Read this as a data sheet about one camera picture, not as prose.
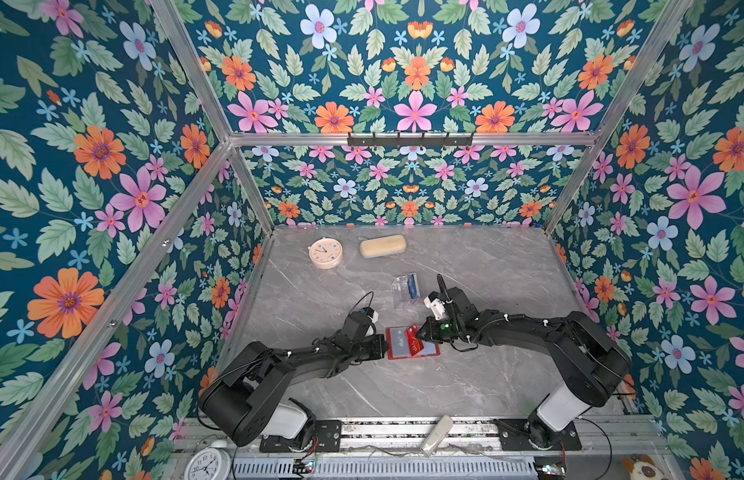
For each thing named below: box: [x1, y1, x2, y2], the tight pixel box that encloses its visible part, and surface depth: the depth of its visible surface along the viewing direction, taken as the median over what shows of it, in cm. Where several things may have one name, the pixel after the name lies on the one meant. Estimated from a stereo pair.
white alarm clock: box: [184, 440, 231, 480], surface depth 69 cm
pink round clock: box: [308, 237, 343, 270], surface depth 110 cm
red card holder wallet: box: [386, 326, 441, 360], surface depth 90 cm
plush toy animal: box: [622, 453, 668, 480], surface depth 69 cm
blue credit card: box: [407, 274, 418, 299], surface depth 98 cm
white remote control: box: [420, 415, 453, 457], surface depth 72 cm
